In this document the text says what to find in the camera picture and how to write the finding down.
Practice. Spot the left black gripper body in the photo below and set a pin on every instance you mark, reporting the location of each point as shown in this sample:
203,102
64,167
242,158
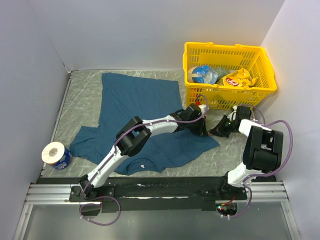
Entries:
194,127

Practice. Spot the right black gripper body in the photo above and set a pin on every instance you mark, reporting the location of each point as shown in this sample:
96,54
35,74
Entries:
229,126

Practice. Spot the blue t-shirt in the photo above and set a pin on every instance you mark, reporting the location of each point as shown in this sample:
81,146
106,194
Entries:
125,97

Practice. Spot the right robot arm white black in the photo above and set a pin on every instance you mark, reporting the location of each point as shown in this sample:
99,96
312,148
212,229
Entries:
262,152

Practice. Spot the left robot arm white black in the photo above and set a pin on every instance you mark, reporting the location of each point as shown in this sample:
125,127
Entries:
130,142

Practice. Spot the yellow plastic basket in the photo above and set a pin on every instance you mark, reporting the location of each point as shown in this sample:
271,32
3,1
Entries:
225,59

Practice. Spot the yellow chips bag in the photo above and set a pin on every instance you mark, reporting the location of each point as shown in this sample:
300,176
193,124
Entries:
238,78

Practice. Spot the blue clear plastic package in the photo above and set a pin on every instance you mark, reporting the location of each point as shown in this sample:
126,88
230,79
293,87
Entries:
202,75

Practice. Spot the blue wrapped toilet paper roll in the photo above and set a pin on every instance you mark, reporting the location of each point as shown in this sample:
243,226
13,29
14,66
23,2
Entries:
56,155

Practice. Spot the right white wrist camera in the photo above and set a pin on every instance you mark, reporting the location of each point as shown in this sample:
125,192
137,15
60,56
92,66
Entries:
232,115

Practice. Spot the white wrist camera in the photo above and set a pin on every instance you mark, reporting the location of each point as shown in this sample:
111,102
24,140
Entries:
232,115
203,107

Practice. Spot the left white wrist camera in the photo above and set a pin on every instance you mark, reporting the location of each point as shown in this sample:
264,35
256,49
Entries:
203,107

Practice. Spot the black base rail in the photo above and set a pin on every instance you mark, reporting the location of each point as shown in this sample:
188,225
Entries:
158,193

